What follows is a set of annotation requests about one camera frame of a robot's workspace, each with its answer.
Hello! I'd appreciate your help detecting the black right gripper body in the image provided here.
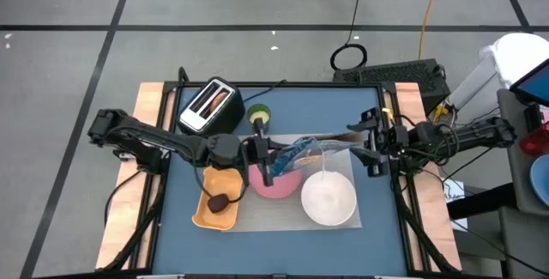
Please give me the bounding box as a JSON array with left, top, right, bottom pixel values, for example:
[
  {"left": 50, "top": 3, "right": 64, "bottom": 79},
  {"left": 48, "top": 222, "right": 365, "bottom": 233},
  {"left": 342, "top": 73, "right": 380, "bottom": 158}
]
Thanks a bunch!
[{"left": 362, "top": 107, "right": 411, "bottom": 178}]

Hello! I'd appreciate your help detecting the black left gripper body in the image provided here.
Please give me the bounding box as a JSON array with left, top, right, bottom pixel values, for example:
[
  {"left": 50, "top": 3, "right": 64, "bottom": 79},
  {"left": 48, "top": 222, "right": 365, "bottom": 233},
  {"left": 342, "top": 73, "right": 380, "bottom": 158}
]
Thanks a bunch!
[{"left": 242, "top": 119, "right": 275, "bottom": 188}]

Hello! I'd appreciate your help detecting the blue cereal box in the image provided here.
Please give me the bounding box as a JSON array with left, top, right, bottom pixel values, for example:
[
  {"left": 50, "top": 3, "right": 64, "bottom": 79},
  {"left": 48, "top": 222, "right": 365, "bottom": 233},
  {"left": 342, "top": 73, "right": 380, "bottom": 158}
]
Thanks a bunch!
[{"left": 272, "top": 131, "right": 364, "bottom": 175}]

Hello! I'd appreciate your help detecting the dark red plum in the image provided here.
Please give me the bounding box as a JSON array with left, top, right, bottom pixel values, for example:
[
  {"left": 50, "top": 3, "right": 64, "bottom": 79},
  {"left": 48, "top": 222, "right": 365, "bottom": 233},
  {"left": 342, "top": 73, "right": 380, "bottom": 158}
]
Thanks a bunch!
[{"left": 207, "top": 192, "right": 230, "bottom": 214}]

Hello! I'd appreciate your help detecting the pink plate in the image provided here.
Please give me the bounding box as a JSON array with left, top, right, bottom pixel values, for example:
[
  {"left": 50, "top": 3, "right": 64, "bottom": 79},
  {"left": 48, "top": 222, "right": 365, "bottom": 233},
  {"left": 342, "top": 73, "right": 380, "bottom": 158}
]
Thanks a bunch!
[{"left": 248, "top": 158, "right": 304, "bottom": 199}]

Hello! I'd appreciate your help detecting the green glass cup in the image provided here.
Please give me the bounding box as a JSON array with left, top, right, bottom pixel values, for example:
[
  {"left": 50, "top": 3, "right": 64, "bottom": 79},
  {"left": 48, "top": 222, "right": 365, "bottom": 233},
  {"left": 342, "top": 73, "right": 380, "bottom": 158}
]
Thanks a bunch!
[{"left": 246, "top": 103, "right": 272, "bottom": 135}]

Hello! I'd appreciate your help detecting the yellow plastic bin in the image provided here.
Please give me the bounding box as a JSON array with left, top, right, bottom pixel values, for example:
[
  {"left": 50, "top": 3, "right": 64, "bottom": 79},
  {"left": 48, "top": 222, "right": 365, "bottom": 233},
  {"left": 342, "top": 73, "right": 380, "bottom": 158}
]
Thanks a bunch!
[{"left": 191, "top": 165, "right": 244, "bottom": 232}]

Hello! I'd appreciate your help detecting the grey woven placemat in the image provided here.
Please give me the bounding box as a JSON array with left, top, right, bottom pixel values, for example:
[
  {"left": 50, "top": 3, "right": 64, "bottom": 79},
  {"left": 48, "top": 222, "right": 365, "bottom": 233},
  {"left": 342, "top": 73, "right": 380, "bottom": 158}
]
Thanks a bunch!
[{"left": 222, "top": 132, "right": 363, "bottom": 233}]

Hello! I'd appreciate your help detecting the white bowl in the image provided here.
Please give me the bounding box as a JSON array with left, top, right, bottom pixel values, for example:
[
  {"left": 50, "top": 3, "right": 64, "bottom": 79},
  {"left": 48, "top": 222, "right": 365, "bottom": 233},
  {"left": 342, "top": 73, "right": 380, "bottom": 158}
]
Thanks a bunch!
[{"left": 299, "top": 169, "right": 358, "bottom": 227}]

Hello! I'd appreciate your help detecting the black computer case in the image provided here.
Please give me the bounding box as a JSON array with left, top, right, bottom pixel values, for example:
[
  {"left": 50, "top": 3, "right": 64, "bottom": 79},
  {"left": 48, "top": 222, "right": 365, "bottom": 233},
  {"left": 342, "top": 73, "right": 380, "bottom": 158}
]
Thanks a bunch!
[{"left": 333, "top": 58, "right": 451, "bottom": 115}]

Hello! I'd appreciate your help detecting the black and silver toaster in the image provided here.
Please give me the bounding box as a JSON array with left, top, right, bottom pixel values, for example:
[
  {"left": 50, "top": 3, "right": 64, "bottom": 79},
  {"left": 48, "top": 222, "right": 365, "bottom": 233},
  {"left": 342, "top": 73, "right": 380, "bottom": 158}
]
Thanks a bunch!
[{"left": 178, "top": 76, "right": 246, "bottom": 138}]

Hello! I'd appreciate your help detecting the white paper sheet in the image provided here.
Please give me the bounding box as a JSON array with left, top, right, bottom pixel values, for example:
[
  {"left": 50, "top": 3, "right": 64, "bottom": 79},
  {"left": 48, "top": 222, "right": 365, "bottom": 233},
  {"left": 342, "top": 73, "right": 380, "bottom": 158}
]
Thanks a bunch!
[{"left": 441, "top": 178, "right": 468, "bottom": 231}]

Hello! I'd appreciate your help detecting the grey waste bin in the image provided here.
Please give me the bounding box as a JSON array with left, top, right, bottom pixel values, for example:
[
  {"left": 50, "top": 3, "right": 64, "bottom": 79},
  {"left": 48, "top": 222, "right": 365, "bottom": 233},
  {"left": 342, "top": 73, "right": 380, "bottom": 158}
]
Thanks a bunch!
[{"left": 445, "top": 58, "right": 511, "bottom": 136}]

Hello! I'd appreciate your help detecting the grey side cabinet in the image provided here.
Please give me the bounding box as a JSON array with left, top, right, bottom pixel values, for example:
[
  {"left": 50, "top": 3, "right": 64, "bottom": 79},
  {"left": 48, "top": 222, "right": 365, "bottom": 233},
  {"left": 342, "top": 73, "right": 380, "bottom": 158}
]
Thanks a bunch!
[{"left": 497, "top": 88, "right": 549, "bottom": 216}]

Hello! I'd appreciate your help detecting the red object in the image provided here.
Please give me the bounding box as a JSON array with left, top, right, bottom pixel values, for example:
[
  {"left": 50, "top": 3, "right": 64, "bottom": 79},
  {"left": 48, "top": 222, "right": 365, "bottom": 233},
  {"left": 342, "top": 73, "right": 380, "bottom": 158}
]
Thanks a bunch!
[{"left": 519, "top": 126, "right": 549, "bottom": 156}]

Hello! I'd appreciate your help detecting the blue dish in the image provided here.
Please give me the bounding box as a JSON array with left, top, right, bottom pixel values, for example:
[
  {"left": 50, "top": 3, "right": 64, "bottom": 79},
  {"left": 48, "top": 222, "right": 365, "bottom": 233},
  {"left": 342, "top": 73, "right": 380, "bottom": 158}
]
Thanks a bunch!
[{"left": 529, "top": 154, "right": 549, "bottom": 207}]

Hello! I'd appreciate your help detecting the white cloth bag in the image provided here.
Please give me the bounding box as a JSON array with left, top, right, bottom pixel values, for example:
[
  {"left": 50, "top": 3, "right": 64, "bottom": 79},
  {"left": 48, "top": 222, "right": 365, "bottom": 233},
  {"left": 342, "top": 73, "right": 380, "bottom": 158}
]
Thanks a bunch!
[{"left": 480, "top": 33, "right": 549, "bottom": 89}]

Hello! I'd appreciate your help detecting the black tablet screen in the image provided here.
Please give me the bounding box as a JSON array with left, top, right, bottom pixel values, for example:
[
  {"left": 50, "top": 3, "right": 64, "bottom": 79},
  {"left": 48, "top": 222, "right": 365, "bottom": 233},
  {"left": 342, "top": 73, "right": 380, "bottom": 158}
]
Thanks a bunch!
[{"left": 509, "top": 58, "right": 549, "bottom": 108}]

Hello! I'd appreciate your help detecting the black toaster power cable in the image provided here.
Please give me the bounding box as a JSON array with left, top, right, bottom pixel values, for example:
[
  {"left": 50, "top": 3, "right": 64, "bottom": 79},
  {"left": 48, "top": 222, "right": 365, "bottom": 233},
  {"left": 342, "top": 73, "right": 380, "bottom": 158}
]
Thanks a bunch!
[{"left": 242, "top": 79, "right": 287, "bottom": 103}]

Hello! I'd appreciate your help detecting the black metal table frame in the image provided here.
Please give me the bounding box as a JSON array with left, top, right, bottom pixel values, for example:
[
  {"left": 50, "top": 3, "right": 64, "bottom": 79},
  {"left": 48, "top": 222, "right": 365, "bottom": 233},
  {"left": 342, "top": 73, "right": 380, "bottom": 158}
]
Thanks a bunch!
[{"left": 102, "top": 67, "right": 455, "bottom": 279}]

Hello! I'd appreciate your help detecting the black coiled floor cable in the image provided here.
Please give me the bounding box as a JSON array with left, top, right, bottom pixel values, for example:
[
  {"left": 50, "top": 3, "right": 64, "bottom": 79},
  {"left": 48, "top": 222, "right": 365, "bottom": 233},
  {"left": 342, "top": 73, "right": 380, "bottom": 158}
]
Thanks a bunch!
[{"left": 329, "top": 0, "right": 369, "bottom": 72}]

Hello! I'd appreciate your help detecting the yellow floor cable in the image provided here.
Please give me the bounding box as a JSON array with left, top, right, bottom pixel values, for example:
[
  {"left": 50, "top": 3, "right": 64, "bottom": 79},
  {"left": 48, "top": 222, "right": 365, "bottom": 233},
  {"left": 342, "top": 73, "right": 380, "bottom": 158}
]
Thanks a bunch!
[{"left": 418, "top": 0, "right": 445, "bottom": 61}]

